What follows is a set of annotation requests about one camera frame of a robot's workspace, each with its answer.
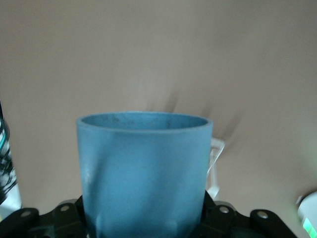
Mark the blue plastic cup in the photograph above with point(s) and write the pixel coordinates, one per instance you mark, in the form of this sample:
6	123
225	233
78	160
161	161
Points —
143	173

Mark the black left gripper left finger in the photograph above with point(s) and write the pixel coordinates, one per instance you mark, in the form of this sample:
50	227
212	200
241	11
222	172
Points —
27	223

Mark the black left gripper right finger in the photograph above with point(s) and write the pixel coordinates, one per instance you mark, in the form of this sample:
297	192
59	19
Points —
262	223

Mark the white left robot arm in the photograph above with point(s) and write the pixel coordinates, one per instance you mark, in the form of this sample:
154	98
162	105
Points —
309	205

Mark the brown table cover sheet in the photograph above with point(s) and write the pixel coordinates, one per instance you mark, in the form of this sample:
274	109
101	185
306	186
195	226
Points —
148	62

